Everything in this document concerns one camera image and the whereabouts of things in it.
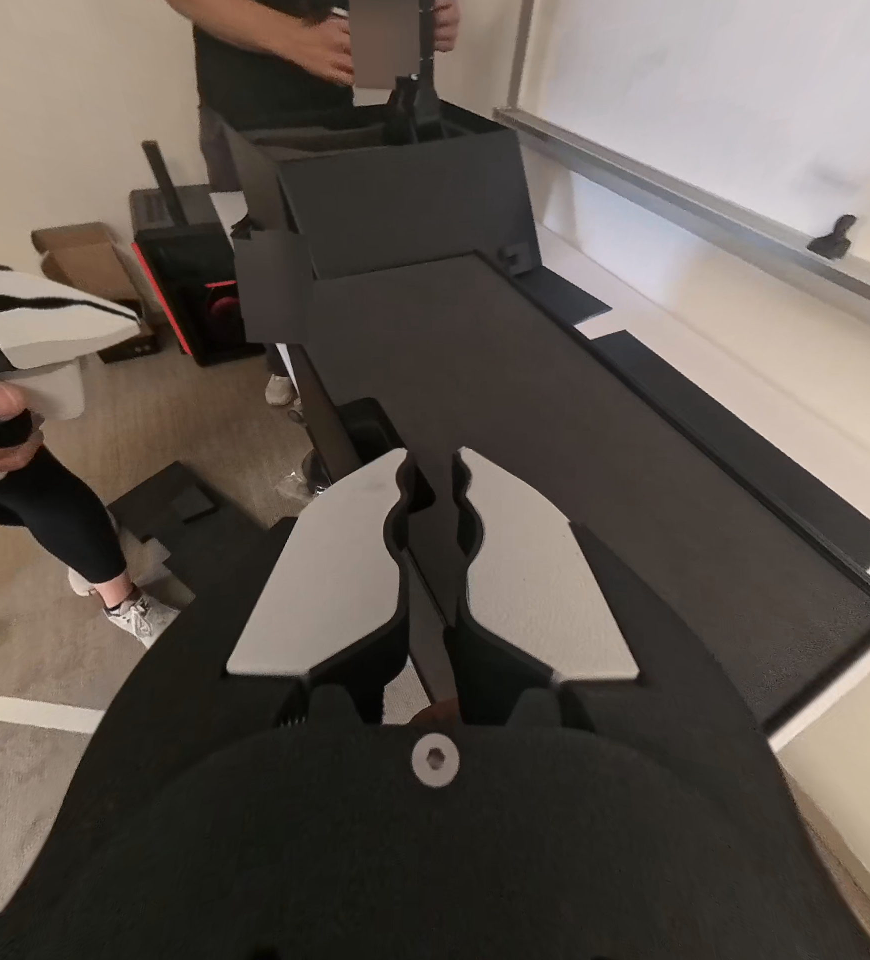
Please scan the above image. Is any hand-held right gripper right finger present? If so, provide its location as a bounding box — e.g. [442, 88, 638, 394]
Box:
[452, 446, 642, 687]

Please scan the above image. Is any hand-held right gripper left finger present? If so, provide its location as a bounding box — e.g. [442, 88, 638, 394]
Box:
[225, 447, 414, 680]

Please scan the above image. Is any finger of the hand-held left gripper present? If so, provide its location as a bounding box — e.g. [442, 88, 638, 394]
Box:
[0, 303, 143, 370]
[0, 267, 140, 315]

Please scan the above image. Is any person's left hand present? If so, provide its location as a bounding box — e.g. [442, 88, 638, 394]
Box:
[0, 381, 48, 483]

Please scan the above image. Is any open small cardboard box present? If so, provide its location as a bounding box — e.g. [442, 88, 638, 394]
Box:
[30, 222, 162, 366]

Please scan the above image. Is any clear plastic bag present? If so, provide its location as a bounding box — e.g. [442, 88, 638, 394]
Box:
[273, 450, 331, 501]

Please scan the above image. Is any black red computer tower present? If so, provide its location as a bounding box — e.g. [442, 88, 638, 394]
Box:
[129, 183, 247, 369]

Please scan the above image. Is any black foam slab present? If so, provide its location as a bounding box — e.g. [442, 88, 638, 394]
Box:
[108, 461, 220, 543]

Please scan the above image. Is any black foam tray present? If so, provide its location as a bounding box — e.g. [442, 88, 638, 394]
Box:
[339, 397, 438, 519]

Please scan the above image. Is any black stand bar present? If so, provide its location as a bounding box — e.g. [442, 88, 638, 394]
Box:
[142, 141, 190, 226]

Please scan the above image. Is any black folded tripod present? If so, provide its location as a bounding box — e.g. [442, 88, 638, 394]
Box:
[382, 0, 447, 145]

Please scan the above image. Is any black whiteboard clip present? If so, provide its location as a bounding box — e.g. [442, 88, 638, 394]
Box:
[806, 215, 858, 261]

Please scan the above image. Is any whiteboard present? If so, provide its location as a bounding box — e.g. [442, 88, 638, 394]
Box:
[495, 0, 870, 350]

